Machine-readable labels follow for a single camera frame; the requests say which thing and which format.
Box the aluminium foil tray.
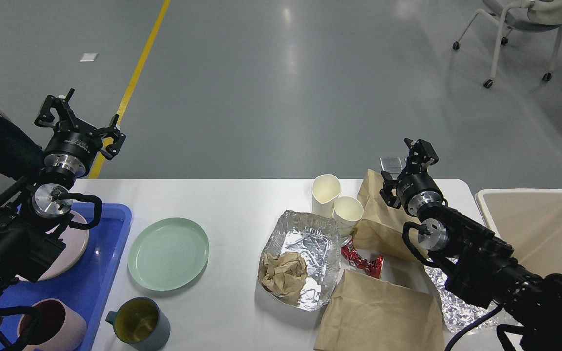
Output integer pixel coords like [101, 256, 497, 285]
[257, 210, 341, 311]

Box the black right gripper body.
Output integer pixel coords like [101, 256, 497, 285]
[396, 173, 445, 217]

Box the crumpled aluminium foil sheet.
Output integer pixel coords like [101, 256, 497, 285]
[424, 266, 517, 334]

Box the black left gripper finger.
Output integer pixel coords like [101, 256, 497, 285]
[89, 114, 127, 160]
[34, 88, 78, 130]

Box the mint green plate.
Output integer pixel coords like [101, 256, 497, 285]
[127, 217, 210, 291]

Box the red foil wrapper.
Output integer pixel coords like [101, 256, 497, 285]
[341, 241, 384, 279]

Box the teal mug yellow inside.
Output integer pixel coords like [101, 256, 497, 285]
[105, 297, 171, 351]

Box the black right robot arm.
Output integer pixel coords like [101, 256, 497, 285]
[380, 138, 562, 351]

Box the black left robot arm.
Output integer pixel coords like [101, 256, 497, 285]
[0, 89, 126, 351]

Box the grey metal floor plate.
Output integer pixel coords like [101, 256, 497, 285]
[380, 157, 405, 178]

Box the short white paper cup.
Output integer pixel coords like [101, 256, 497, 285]
[334, 197, 364, 239]

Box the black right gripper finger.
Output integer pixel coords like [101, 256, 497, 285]
[379, 170, 400, 209]
[404, 138, 439, 177]

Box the beige plastic bin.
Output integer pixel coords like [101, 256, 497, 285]
[475, 189, 562, 277]

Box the pink plate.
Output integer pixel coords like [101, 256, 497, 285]
[38, 227, 90, 281]

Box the brown paper bag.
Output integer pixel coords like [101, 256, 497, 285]
[353, 169, 419, 262]
[314, 270, 445, 351]

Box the tall white paper cup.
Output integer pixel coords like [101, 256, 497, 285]
[311, 174, 341, 218]

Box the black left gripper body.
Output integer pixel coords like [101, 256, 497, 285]
[43, 122, 103, 178]

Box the grey office chair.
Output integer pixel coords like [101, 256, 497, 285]
[452, 0, 562, 89]

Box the brown paper bag front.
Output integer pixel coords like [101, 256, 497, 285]
[314, 270, 445, 351]

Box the crumpled brown paper napkin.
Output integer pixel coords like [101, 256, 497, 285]
[258, 251, 307, 298]

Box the pink mug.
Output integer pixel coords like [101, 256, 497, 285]
[23, 298, 87, 351]

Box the brown paper bag rear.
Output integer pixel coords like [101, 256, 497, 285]
[353, 169, 419, 262]

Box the blue plastic tray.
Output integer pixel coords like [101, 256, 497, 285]
[0, 203, 132, 351]

